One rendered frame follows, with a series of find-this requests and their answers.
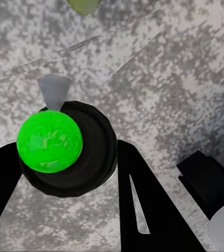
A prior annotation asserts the insectifuge atomizer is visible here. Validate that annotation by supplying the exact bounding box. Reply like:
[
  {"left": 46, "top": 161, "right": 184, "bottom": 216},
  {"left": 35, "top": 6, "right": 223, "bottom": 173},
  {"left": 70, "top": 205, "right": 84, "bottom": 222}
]
[{"left": 16, "top": 74, "right": 118, "bottom": 198}]

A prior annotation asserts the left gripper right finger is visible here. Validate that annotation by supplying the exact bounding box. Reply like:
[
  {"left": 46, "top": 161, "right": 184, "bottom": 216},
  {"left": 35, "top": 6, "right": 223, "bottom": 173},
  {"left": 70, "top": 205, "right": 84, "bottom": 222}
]
[{"left": 117, "top": 139, "right": 204, "bottom": 252}]

